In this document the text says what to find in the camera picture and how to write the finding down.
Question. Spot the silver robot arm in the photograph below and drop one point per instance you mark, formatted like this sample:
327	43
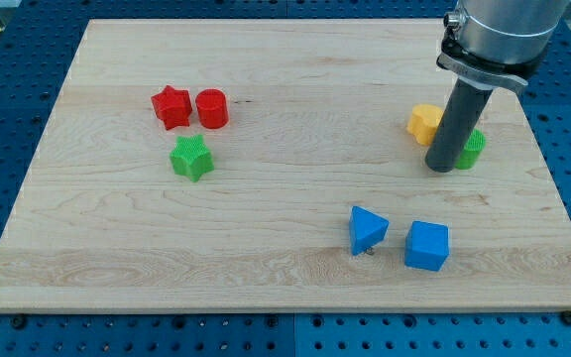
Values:
498	43

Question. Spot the green star block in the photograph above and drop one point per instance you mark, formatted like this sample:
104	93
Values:
191	158

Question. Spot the red star block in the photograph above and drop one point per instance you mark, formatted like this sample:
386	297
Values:
173	107

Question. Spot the light wooden board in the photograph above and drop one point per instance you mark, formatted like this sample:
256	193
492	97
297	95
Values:
317	124

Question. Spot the blue triangle block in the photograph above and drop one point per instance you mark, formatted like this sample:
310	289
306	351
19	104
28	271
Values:
366	229

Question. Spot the red cylinder block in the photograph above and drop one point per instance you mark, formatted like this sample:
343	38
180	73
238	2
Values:
212	109

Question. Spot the yellow heart block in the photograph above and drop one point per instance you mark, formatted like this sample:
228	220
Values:
423	122

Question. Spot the blue cube block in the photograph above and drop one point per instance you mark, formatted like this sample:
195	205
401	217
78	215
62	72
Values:
426	246

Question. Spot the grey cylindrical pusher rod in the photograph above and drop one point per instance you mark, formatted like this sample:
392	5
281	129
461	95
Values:
462	112

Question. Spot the green cylinder block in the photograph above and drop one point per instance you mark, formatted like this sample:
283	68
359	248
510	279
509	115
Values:
471	150

